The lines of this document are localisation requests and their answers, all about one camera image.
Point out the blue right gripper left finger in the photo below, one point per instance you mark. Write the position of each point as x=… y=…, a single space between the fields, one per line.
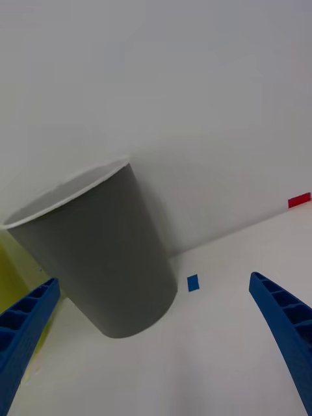
x=22 y=334

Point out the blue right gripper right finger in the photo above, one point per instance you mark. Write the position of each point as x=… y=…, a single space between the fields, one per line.
x=289 y=325

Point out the yellow-green plastic waste bin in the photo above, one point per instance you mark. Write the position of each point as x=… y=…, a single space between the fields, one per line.
x=11 y=276

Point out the grey plastic waste bin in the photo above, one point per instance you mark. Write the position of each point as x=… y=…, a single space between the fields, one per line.
x=107 y=260

